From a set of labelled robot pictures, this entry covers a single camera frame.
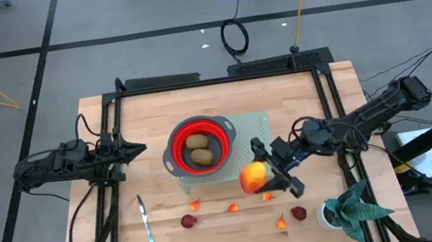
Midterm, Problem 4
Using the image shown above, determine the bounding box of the black vented computer case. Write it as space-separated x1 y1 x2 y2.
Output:
225 45 335 81

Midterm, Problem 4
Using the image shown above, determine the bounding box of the silver table knife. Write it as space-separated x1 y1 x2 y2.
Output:
136 193 159 242

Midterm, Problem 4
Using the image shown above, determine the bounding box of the green leafy plant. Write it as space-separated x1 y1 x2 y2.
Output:
322 174 401 242

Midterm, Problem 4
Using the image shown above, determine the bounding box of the red collapsible colander bowl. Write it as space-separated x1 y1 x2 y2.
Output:
156 110 243 183

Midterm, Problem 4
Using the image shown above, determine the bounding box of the brown kiwi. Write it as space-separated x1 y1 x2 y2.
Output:
183 132 210 152
188 146 216 169

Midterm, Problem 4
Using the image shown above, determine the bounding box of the black coiled cable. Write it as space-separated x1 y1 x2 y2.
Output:
218 16 252 59

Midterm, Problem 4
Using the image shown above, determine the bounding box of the red pomegranate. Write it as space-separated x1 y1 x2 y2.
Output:
179 212 199 230
289 205 309 223

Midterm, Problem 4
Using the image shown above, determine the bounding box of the black flat control box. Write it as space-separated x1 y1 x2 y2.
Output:
122 68 202 94

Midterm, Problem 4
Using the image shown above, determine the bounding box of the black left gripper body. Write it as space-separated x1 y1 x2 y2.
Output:
93 138 124 174

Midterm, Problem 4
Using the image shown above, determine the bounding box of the green perforated metal shelf riser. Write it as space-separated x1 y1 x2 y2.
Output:
168 108 280 196

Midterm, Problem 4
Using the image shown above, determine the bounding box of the black metal rig frame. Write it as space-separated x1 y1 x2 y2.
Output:
41 37 415 242

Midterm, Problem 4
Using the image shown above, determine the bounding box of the red yellow mango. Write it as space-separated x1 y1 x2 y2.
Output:
236 159 273 197

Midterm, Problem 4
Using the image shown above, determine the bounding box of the white plant pot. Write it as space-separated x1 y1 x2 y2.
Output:
313 200 345 234

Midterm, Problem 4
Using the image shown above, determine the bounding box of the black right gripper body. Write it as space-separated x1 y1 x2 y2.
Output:
268 132 310 173

